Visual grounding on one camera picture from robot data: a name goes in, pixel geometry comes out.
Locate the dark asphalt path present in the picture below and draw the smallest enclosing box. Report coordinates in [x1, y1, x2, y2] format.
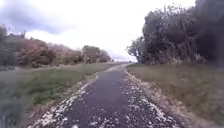
[25, 62, 184, 128]

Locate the row of brownish trees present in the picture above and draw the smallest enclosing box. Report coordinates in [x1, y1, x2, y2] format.
[0, 24, 112, 72]

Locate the grass verge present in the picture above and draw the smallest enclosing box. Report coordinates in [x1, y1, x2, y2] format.
[125, 62, 224, 128]
[0, 61, 125, 128]

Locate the row of dark trees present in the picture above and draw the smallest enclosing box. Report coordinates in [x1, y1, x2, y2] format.
[126, 0, 224, 67]

